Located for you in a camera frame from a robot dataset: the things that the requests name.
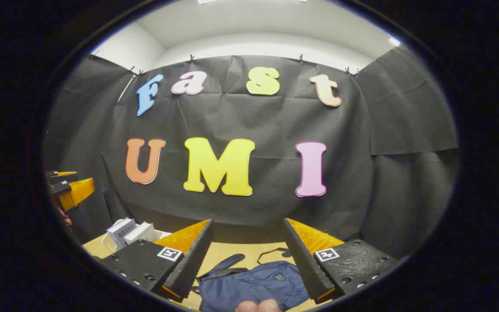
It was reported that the blue schoolbag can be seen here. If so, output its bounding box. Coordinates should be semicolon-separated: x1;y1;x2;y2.
195;248;311;312

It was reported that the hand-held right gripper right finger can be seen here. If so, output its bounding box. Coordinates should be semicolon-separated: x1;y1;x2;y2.
282;218;402;305

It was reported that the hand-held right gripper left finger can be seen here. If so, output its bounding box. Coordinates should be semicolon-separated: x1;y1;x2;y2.
99;218;215;303

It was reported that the white bookshelf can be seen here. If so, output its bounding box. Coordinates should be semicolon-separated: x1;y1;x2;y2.
101;230;173;255

